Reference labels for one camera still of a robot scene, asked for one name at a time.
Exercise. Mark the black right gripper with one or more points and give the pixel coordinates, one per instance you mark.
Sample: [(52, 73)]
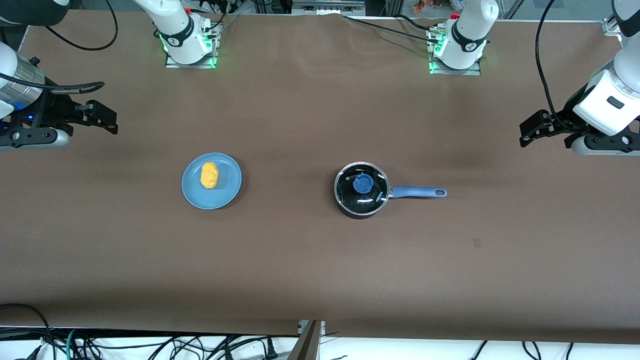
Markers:
[(54, 108)]

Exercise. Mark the metal table bracket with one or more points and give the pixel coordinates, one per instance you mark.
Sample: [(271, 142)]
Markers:
[(311, 342)]

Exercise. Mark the brown table cover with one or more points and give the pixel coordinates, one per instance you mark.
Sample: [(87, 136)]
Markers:
[(300, 270)]

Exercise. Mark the blue round plate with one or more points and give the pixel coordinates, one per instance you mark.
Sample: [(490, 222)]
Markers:
[(227, 192)]

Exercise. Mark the grey background device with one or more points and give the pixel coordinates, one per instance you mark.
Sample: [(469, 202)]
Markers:
[(327, 6)]

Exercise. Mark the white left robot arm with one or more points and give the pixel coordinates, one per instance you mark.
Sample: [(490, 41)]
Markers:
[(467, 35)]

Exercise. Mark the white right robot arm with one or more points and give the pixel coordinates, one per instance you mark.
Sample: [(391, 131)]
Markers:
[(176, 27)]

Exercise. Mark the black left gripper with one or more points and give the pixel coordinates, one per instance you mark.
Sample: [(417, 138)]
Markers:
[(561, 119)]

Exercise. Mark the glass lid with blue knob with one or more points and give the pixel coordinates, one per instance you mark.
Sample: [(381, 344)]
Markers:
[(362, 183)]

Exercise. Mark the yellow potato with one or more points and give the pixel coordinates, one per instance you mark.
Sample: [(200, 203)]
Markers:
[(209, 176)]

